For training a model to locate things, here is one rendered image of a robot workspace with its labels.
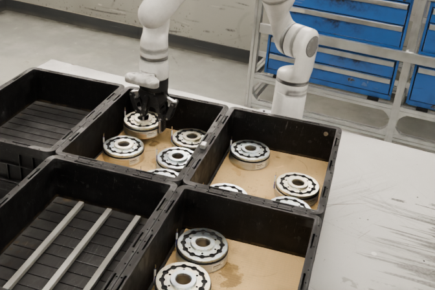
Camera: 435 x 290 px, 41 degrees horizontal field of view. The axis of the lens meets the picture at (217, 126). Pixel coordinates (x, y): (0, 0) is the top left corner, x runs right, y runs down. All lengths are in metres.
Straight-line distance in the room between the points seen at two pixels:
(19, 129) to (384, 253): 1.00
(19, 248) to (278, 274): 0.51
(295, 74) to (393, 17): 1.59
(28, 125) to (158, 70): 0.42
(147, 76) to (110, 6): 3.34
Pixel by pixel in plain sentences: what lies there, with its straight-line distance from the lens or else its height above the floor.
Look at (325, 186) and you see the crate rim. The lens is 1.27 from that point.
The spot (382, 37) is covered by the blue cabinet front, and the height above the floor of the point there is 0.66.
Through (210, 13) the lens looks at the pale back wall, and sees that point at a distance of 4.36.
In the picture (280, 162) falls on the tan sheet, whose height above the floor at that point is 0.83.
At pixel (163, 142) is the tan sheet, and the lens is 1.56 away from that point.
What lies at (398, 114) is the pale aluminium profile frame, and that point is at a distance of 3.28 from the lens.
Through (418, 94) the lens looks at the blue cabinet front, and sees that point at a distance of 3.25.
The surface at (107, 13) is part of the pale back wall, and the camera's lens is 4.79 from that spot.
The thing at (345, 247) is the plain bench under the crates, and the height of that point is 0.70.
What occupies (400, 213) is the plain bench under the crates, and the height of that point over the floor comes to 0.70.
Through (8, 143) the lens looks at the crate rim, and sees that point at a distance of 1.39.
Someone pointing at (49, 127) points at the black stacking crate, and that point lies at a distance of 1.65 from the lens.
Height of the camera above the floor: 1.61
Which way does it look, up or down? 28 degrees down
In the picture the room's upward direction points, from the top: 5 degrees clockwise
